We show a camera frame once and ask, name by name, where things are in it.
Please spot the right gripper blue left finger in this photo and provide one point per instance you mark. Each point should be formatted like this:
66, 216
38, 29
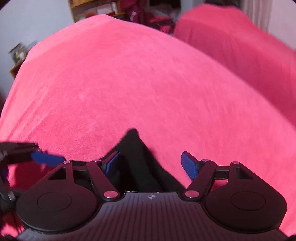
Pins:
100, 171

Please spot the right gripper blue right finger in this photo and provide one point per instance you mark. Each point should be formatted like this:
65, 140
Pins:
201, 174

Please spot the beige curtain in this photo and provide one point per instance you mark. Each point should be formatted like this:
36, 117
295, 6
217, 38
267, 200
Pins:
258, 11

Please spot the wooden shelf with clutter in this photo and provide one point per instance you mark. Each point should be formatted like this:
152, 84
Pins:
82, 9

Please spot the red clothes pile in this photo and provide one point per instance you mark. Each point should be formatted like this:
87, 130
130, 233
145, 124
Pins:
153, 14

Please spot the pink plush blanket near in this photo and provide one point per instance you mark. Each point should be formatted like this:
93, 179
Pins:
82, 88

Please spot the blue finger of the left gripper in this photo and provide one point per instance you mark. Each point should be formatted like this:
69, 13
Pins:
47, 159

